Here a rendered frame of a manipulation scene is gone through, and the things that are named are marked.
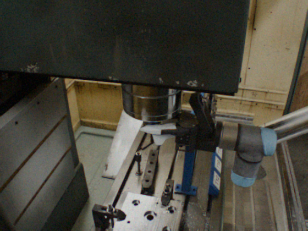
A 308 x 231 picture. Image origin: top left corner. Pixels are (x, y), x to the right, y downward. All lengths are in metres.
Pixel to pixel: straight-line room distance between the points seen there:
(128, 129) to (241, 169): 1.19
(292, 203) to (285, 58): 0.83
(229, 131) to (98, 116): 1.53
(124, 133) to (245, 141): 1.23
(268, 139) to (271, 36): 1.04
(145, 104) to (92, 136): 1.54
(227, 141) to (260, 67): 1.08
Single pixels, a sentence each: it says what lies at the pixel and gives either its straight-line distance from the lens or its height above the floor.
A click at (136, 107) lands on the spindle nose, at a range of 0.68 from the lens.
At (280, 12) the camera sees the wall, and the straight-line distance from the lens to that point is 1.70.
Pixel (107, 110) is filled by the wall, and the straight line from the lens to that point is 2.10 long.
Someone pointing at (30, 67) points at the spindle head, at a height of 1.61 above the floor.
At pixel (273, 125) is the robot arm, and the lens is 0.90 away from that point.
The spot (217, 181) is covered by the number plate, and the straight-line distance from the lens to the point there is 1.32.
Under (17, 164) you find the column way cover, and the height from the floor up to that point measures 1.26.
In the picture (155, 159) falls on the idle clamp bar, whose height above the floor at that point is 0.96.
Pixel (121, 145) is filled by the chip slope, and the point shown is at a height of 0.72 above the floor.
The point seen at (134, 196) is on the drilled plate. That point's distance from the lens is 1.15.
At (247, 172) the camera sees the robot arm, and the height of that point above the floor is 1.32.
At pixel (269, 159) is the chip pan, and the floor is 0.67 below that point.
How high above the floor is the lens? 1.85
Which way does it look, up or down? 32 degrees down
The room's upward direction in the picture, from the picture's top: straight up
